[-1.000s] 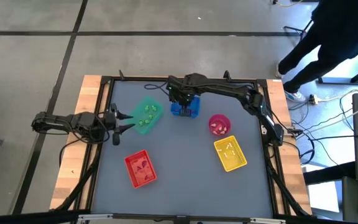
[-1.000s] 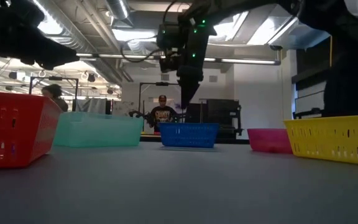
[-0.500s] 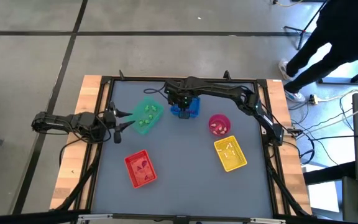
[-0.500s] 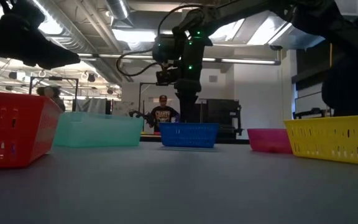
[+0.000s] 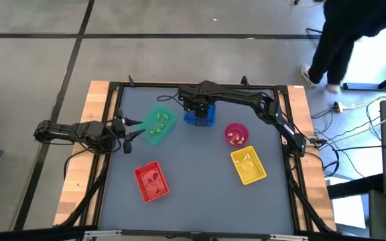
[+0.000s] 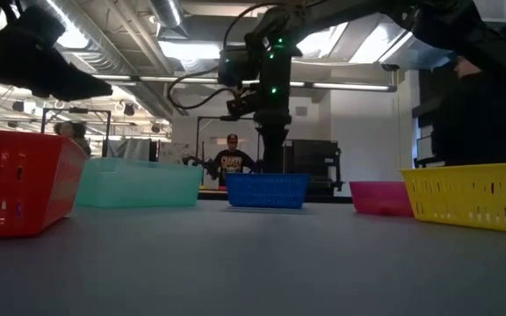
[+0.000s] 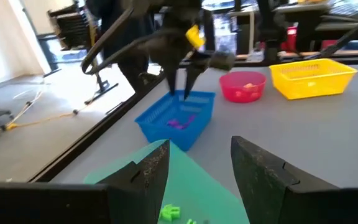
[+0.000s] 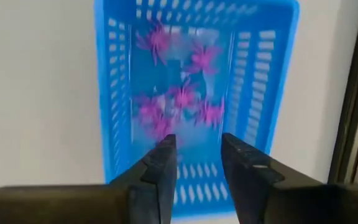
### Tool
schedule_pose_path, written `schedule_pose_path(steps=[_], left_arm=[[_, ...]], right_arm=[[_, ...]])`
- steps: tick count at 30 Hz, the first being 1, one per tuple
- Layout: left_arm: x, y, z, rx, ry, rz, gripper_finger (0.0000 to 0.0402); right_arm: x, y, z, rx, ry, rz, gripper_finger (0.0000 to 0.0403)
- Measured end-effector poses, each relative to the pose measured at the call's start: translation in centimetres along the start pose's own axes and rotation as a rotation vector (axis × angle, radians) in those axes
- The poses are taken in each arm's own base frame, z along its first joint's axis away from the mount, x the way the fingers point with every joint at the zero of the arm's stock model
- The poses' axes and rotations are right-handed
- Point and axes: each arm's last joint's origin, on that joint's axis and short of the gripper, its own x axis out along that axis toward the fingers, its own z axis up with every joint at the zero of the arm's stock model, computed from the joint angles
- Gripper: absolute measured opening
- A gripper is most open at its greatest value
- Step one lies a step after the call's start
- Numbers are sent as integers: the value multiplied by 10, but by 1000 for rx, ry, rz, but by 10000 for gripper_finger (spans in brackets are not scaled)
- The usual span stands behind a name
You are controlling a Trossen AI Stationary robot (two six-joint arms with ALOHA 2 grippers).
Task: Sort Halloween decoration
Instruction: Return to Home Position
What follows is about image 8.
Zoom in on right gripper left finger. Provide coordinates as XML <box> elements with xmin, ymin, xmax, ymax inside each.
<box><xmin>109</xmin><ymin>133</ymin><xmax>178</xmax><ymax>224</ymax></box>

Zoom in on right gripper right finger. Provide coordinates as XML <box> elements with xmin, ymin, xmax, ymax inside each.
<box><xmin>221</xmin><ymin>133</ymin><xmax>326</xmax><ymax>224</ymax></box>

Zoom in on purple plastic spider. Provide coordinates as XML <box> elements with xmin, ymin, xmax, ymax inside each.
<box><xmin>194</xmin><ymin>98</ymin><xmax>226</xmax><ymax>130</ymax></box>
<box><xmin>135</xmin><ymin>21</ymin><xmax>175</xmax><ymax>66</ymax></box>
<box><xmin>135</xmin><ymin>96</ymin><xmax>180</xmax><ymax>141</ymax></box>
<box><xmin>166</xmin><ymin>79</ymin><xmax>201</xmax><ymax>110</ymax></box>
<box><xmin>186</xmin><ymin>42</ymin><xmax>223</xmax><ymax>75</ymax></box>

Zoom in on blue plastic basket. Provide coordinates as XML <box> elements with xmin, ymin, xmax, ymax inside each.
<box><xmin>93</xmin><ymin>0</ymin><xmax>301</xmax><ymax>219</ymax></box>

